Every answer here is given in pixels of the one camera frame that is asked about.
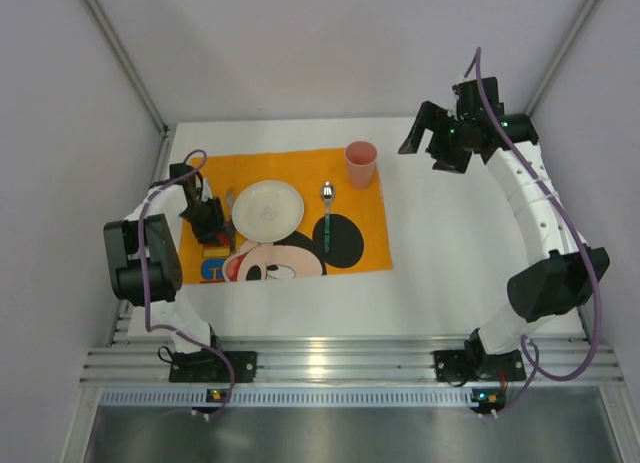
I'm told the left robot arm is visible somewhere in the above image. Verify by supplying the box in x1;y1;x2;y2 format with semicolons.
103;163;230;355

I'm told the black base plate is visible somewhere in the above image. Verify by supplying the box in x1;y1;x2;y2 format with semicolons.
433;349;527;387
169;350;258;383

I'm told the pink plastic cup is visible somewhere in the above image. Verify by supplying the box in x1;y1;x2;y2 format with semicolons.
345;141;378;189

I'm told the perforated cable duct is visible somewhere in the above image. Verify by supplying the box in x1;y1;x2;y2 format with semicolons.
100;386;503;408

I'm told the right aluminium frame post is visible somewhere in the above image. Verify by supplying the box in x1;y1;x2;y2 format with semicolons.
524;0;603;117

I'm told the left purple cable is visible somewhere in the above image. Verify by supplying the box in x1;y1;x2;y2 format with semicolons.
138;150;237;424

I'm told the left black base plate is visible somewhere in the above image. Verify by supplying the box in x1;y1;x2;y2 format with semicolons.
169;350;258;383

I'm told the aluminium mounting rail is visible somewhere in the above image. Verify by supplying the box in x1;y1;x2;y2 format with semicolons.
79;334;624;385

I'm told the cream round plate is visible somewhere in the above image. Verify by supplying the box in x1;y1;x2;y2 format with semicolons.
232;180;305;243

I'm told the orange cartoon cloth placemat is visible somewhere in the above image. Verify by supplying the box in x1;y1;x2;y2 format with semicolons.
179;148;393;284

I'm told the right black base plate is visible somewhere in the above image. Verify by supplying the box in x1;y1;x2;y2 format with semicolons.
433;349;527;387

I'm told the purple cable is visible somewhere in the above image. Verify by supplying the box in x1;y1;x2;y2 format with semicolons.
138;150;237;424
464;46;602;419

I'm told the aluminium frame post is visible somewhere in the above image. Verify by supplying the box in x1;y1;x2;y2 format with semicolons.
81;0;168;134
524;0;603;117

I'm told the green handled fork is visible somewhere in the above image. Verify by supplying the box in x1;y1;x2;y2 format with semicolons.
226;188;236;254

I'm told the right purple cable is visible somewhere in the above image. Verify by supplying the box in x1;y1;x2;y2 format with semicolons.
464;46;602;419

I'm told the green handled spoon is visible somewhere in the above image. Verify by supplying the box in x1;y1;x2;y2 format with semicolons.
321;181;336;253

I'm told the left aluminium frame post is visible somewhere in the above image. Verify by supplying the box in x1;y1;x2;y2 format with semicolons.
81;0;168;134

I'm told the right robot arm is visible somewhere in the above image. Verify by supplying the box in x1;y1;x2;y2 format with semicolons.
399;77;610;359

